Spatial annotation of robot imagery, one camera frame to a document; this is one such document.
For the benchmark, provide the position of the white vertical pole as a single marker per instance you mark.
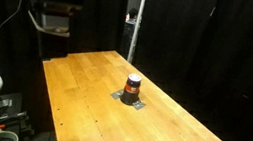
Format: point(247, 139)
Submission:
point(135, 33)

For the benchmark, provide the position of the black curtain backdrop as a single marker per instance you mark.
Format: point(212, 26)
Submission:
point(200, 52)

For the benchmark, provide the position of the grey duct tape strip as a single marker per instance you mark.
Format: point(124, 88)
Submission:
point(137, 105)

